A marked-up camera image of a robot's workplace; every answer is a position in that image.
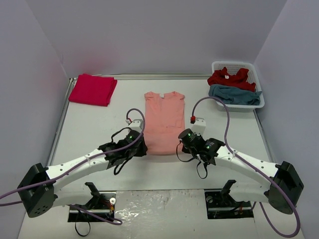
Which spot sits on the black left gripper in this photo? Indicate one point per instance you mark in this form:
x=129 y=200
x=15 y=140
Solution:
x=140 y=148

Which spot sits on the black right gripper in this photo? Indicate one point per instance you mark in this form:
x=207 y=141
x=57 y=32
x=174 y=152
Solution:
x=185 y=148

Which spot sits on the salmon pink t-shirt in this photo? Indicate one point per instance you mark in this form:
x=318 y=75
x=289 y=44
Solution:
x=164 y=116

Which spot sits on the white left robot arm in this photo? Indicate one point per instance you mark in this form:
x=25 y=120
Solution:
x=39 y=188

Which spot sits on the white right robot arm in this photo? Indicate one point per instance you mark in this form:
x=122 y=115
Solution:
x=276 y=184

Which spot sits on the blue-grey t-shirt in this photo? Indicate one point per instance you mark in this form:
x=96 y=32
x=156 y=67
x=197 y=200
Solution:
x=235 y=96

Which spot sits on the dark red t-shirt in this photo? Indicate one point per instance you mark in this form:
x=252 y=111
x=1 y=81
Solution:
x=239 y=80

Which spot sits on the white plastic laundry basket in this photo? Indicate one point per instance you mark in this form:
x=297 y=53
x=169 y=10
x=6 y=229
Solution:
x=233 y=68

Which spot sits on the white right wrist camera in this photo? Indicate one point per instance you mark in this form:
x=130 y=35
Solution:
x=199 y=126

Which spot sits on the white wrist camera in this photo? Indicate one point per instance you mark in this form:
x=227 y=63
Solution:
x=199 y=126
x=136 y=124

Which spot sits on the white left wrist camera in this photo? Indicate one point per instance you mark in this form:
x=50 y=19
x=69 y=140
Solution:
x=136 y=124

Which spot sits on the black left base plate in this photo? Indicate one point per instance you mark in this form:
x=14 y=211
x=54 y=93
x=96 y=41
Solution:
x=103 y=209

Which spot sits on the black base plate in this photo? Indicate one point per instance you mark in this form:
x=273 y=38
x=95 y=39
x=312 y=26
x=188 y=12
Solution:
x=103 y=209
x=218 y=209

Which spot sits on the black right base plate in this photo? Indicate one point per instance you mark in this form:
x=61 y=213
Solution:
x=218 y=209

